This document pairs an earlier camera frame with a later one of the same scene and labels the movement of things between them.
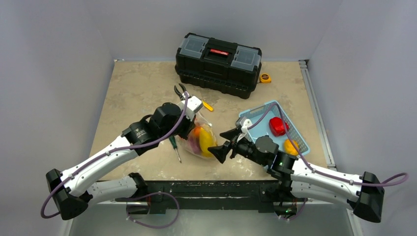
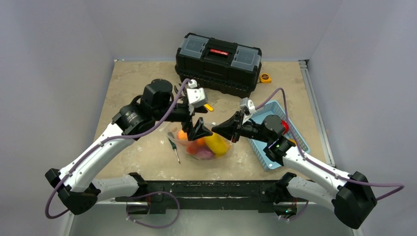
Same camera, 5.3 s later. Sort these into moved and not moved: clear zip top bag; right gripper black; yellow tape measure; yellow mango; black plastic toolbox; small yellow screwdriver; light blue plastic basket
Moved: right gripper black; yellow mango; clear zip top bag
Not moved: black plastic toolbox; small yellow screwdriver; light blue plastic basket; yellow tape measure
